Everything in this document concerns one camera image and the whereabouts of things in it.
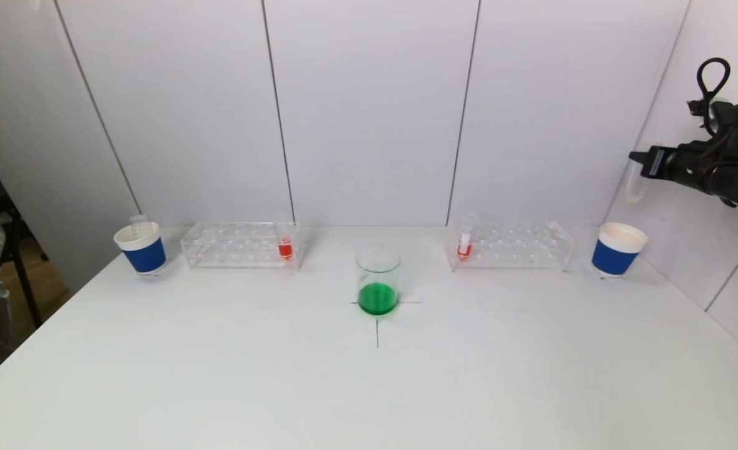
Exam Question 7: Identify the blue sleeved white paper cup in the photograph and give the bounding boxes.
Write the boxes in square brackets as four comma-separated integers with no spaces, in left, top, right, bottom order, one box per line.
[114,222,169,276]
[590,222,649,279]

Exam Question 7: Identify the clear glass beaker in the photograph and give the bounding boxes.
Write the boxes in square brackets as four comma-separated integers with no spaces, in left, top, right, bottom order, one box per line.
[355,244,402,316]

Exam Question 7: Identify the yellow pigment test tube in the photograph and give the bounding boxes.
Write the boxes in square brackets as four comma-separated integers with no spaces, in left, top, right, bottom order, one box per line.
[624,159,649,204]

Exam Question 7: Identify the red pigment tube white label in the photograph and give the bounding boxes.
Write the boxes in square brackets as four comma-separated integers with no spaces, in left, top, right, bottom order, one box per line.
[456,214,478,261]

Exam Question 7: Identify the black chair legs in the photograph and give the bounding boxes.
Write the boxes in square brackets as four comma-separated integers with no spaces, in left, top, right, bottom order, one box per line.
[0,206,44,330]

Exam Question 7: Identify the red pigment test tube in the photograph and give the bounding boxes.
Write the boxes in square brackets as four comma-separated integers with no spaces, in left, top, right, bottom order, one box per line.
[274,214,296,262]

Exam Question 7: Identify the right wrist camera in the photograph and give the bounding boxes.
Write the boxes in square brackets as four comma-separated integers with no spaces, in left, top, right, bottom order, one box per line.
[687,99,734,129]

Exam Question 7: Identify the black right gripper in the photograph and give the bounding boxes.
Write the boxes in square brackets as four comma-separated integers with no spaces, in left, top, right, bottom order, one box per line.
[629,145,714,195]

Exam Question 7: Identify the clear acrylic test tube rack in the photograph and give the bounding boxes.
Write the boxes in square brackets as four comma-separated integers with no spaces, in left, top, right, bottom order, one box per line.
[445,220,575,273]
[181,221,303,271]

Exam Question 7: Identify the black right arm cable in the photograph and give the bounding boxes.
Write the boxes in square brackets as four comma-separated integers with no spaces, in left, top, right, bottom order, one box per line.
[696,57,732,137]

